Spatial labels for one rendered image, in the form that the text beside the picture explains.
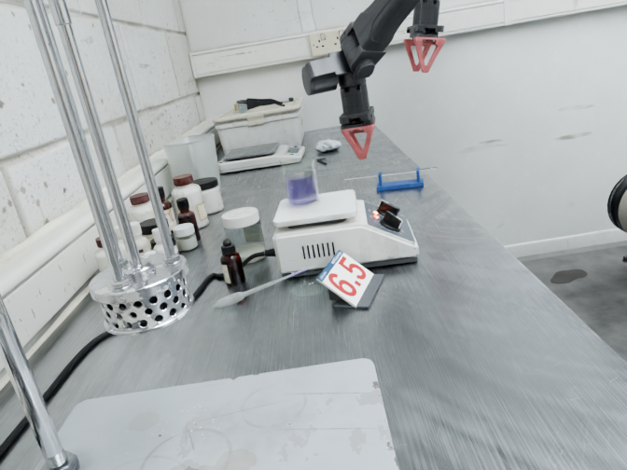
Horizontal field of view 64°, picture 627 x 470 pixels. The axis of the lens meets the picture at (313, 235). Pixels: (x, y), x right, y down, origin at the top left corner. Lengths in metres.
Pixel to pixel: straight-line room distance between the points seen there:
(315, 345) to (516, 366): 0.20
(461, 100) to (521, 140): 0.32
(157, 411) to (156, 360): 0.11
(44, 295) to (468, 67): 1.87
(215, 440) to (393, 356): 0.19
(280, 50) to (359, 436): 1.82
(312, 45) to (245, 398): 1.74
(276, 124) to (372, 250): 1.13
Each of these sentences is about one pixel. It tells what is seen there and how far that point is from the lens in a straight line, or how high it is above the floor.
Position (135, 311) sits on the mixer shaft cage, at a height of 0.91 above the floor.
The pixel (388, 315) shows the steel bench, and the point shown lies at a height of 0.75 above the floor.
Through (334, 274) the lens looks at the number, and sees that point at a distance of 0.64.
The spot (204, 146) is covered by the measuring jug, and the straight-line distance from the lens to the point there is 1.27.
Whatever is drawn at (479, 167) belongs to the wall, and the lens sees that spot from 2.34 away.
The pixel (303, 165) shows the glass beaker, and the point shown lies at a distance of 0.74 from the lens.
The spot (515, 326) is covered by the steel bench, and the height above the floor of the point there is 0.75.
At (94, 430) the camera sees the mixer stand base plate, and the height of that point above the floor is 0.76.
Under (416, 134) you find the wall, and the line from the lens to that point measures 2.24.
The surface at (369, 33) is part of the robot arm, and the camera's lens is 0.97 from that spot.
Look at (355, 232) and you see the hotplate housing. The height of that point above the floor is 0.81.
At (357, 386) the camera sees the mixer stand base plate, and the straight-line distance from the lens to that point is 0.48.
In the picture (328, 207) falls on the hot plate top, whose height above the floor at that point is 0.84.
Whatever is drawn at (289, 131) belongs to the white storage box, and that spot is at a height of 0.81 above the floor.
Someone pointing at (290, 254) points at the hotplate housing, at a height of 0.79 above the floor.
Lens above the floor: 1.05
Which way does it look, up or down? 19 degrees down
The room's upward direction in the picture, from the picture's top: 10 degrees counter-clockwise
